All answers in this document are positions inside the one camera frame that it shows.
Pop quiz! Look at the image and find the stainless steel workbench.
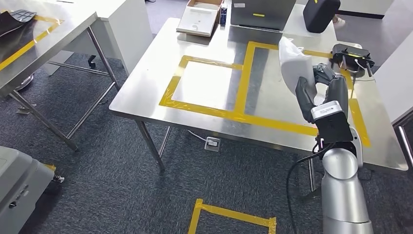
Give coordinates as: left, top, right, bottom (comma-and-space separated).
109, 3, 409, 192

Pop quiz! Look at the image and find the round steel base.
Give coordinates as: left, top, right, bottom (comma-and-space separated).
14, 74, 35, 92

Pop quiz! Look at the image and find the white cabinet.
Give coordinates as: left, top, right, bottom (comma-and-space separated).
42, 0, 154, 77

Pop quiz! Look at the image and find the white socket cable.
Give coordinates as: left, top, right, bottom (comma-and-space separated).
187, 129, 209, 143

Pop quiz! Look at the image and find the black device with cables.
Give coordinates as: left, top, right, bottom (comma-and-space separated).
329, 43, 375, 78

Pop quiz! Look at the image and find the yellow floor tape square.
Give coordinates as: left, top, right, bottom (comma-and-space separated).
188, 198, 278, 234

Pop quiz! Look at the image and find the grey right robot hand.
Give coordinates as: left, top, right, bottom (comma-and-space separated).
295, 63, 350, 125

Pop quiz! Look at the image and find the white plastic shell part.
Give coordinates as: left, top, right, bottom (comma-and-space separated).
278, 36, 326, 106

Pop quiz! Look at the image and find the white floor socket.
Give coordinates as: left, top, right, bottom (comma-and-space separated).
204, 136, 222, 152

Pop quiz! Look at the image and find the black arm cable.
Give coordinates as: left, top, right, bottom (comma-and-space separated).
285, 142, 337, 234

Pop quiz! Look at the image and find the stainless steel table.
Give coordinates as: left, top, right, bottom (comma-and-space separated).
0, 0, 122, 153

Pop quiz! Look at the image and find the black moulded part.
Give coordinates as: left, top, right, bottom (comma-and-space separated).
0, 9, 38, 38

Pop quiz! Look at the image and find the open cardboard box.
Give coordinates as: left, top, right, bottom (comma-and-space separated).
176, 0, 225, 37

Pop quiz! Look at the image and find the grey floor plate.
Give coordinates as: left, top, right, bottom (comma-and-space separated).
16, 104, 37, 116

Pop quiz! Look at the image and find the grey metal case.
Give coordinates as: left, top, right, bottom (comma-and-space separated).
230, 0, 297, 32

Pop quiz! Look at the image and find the black bag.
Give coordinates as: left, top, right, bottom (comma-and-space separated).
302, 0, 341, 34

